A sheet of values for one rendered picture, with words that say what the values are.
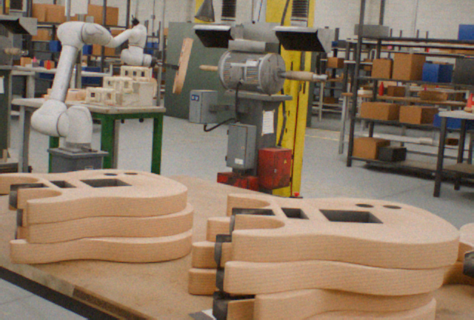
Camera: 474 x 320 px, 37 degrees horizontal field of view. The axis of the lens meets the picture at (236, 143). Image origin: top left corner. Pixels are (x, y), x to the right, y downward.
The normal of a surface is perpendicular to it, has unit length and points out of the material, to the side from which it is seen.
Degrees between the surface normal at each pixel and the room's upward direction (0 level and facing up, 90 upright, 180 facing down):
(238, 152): 90
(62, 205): 90
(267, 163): 90
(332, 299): 90
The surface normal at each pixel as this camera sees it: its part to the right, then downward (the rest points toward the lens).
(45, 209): 0.43, 0.14
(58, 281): -0.65, 0.05
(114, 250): -0.11, 0.11
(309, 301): 0.77, 0.13
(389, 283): 0.11, 0.13
